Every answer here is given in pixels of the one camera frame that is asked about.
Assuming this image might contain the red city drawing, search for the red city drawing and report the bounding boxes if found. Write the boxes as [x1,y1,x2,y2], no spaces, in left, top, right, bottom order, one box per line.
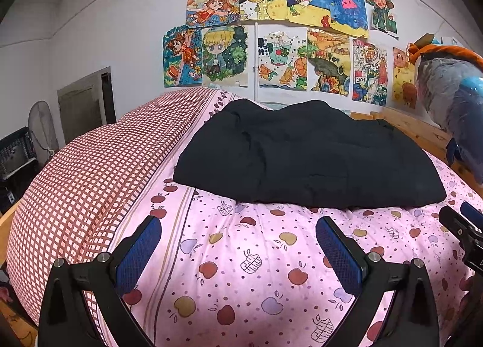
[351,37,389,107]

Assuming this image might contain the white box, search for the white box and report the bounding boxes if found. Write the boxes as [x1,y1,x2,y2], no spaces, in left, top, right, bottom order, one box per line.
[440,35,467,48]

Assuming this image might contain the turtle and fish drawing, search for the turtle and fish drawing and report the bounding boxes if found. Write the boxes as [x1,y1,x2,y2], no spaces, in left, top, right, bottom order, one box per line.
[257,26,308,89]

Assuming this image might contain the white wall pipe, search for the white wall pipe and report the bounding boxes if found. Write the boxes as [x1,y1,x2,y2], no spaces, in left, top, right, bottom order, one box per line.
[251,0,262,100]

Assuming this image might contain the orange-dress girl drawing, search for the orange-dress girl drawing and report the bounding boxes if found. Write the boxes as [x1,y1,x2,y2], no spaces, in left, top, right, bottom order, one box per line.
[163,26,204,88]

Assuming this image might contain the black padded jacket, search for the black padded jacket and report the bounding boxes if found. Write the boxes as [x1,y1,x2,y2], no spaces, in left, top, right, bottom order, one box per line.
[174,100,448,209]

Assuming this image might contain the blue pink creature drawing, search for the blue pink creature drawing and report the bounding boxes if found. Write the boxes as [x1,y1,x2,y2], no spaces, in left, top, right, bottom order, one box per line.
[325,0,369,39]

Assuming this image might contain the lying orange-haired girl drawing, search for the lying orange-haired girl drawing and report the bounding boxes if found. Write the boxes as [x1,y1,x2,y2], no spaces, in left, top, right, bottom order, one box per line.
[186,0,241,27]

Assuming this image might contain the blond boy drawing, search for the blond boy drawing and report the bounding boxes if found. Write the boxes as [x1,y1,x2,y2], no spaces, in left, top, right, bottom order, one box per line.
[201,24,250,88]

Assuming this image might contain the yellow bear drawing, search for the yellow bear drawing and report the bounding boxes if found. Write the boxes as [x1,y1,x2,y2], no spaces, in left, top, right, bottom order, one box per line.
[392,47,419,109]

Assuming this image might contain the orange plush toy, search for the orange plush toy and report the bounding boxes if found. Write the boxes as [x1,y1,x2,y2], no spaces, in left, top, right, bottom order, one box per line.
[407,33,483,70]

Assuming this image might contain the grey wall hatch door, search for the grey wall hatch door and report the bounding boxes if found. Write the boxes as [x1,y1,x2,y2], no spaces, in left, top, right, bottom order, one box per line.
[57,66,117,144]

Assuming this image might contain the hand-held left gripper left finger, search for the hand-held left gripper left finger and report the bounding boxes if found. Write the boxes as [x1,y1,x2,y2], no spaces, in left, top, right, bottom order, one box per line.
[38,215,163,347]

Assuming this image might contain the black plastic crate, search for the black plastic crate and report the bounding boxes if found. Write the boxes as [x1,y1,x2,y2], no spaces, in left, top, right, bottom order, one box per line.
[0,127,38,178]
[0,160,42,216]

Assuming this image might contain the clear bag of bedding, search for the clear bag of bedding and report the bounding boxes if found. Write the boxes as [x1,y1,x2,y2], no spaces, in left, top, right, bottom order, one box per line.
[415,56,483,182]

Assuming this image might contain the grey standing fan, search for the grey standing fan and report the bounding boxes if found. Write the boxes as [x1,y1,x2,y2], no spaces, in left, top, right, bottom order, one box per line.
[28,101,60,156]

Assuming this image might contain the pink fruit-print quilt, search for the pink fruit-print quilt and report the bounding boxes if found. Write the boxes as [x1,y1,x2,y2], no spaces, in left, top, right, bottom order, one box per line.
[96,88,483,347]

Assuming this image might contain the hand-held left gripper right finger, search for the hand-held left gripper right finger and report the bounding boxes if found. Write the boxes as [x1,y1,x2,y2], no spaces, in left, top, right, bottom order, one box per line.
[315,216,442,347]

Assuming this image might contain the red checkered pillow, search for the red checkered pillow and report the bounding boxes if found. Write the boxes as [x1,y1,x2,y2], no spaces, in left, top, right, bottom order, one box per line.
[8,86,227,333]

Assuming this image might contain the red-haired figure drawing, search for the red-haired figure drawing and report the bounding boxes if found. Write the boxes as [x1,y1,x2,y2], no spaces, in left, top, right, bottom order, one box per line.
[362,0,400,38]

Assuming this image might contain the orange landscape drawing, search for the orange landscape drawing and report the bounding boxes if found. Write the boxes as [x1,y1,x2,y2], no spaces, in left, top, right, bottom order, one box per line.
[306,28,351,96]

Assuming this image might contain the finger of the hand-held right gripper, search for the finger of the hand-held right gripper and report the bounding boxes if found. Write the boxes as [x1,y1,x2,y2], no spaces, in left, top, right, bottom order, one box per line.
[460,201,483,227]
[439,205,478,242]

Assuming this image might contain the wooden bed frame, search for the wooden bed frame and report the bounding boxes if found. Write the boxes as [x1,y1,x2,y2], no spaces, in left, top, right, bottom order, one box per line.
[0,107,483,268]

